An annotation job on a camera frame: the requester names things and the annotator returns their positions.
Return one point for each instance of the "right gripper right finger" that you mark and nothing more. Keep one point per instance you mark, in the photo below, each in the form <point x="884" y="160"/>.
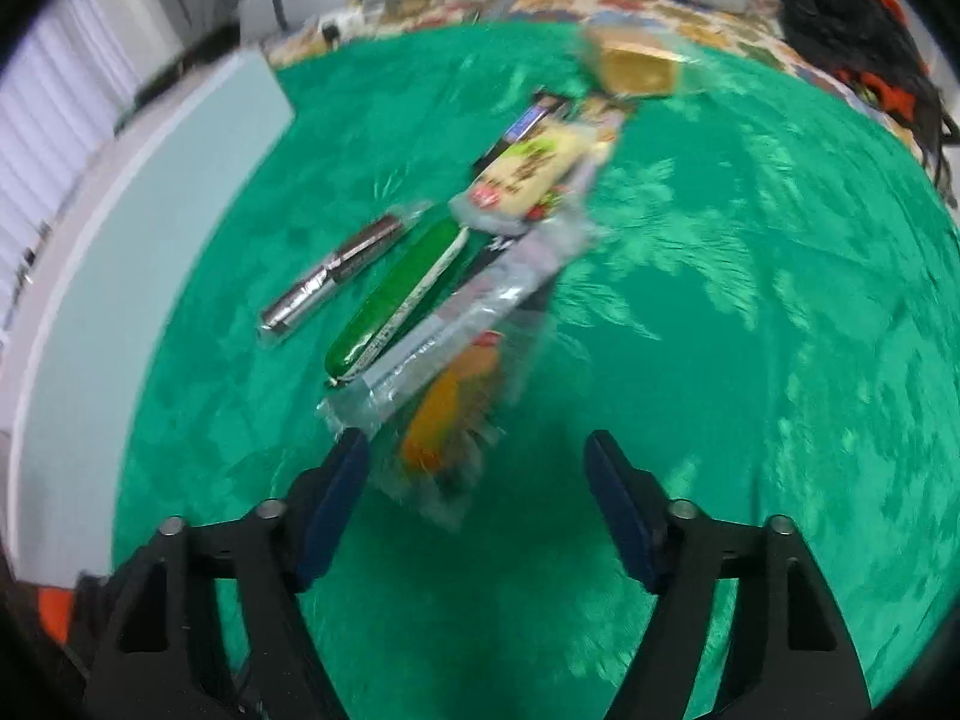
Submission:
<point x="789" y="653"/>

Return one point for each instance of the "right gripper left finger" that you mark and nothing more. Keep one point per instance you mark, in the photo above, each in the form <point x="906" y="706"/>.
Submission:
<point x="205" y="621"/>

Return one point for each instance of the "orange snack clear wrapper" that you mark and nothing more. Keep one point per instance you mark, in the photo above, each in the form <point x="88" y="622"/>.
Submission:
<point x="438" y="445"/>

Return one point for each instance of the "white storage box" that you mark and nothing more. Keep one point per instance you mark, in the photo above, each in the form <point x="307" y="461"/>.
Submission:
<point x="99" y="298"/>

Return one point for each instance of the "green patterned cloth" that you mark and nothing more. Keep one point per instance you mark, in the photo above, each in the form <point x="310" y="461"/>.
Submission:
<point x="769" y="324"/>

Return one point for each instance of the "long clear snack packet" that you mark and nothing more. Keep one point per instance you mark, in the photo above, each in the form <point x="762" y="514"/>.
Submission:
<point x="525" y="266"/>

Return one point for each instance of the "green stick snack packet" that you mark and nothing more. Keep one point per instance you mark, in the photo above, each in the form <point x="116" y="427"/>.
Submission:
<point x="374" y="325"/>

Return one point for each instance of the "yellow rice cracker packet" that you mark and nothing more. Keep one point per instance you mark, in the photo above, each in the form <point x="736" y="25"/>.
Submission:
<point x="499" y="199"/>

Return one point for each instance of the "dark chocolate bar packet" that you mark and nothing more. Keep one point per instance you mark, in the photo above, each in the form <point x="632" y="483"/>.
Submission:
<point x="542" y="104"/>

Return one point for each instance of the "yellow cake clear wrapper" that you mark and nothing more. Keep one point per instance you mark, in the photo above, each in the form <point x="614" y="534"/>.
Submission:
<point x="632" y="62"/>

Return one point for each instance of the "black and orange jacket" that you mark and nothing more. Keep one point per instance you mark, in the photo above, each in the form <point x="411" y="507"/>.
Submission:
<point x="867" y="46"/>

